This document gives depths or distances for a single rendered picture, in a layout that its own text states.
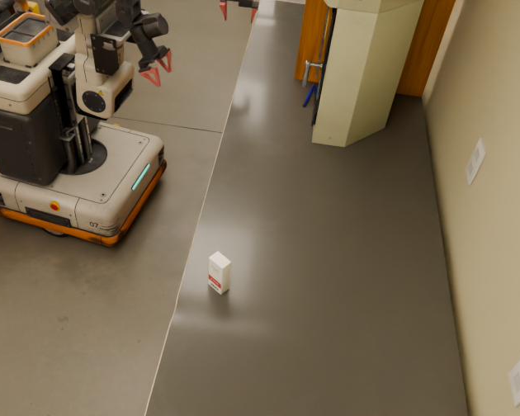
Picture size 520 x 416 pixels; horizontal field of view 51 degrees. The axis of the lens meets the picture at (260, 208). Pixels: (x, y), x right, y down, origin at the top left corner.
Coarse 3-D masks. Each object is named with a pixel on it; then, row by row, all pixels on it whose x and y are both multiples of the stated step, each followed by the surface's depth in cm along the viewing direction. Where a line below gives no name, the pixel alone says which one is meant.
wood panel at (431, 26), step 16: (320, 0) 186; (432, 0) 182; (448, 0) 181; (304, 16) 191; (320, 16) 190; (432, 16) 186; (448, 16) 185; (304, 32) 195; (320, 32) 195; (416, 32) 190; (432, 32) 190; (304, 48) 200; (416, 48) 194; (432, 48) 194; (304, 64) 205; (416, 64) 199; (432, 64) 198; (400, 80) 204; (416, 80) 203; (416, 96) 208
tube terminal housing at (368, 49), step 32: (352, 0) 148; (384, 0) 147; (416, 0) 157; (352, 32) 154; (384, 32) 157; (352, 64) 161; (384, 64) 167; (320, 96) 171; (352, 96) 169; (384, 96) 179; (320, 128) 179; (352, 128) 179
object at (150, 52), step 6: (144, 42) 182; (150, 42) 183; (144, 48) 183; (150, 48) 184; (156, 48) 186; (162, 48) 188; (144, 54) 185; (150, 54) 185; (156, 54) 185; (144, 60) 185; (150, 60) 183
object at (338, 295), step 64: (256, 64) 214; (256, 128) 186; (384, 128) 192; (256, 192) 165; (320, 192) 167; (384, 192) 169; (192, 256) 146; (256, 256) 148; (320, 256) 150; (384, 256) 151; (192, 320) 132; (256, 320) 134; (320, 320) 135; (384, 320) 137; (448, 320) 138; (192, 384) 121; (256, 384) 122; (320, 384) 124; (384, 384) 125; (448, 384) 126
